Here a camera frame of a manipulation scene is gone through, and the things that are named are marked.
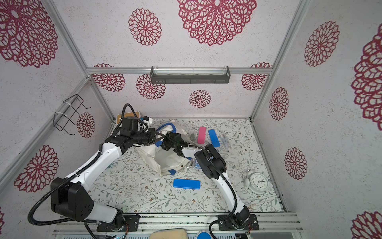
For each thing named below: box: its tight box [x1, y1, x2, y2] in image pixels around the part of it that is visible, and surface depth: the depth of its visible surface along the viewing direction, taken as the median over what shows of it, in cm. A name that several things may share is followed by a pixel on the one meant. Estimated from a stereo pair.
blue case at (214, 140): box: [207, 129, 221, 148], surface depth 112 cm
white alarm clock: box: [242, 170, 269, 196], surface depth 85 cm
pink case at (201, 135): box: [197, 126, 207, 145], surface depth 112 cm
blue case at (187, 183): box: [173, 179, 201, 190], surface depth 90 cm
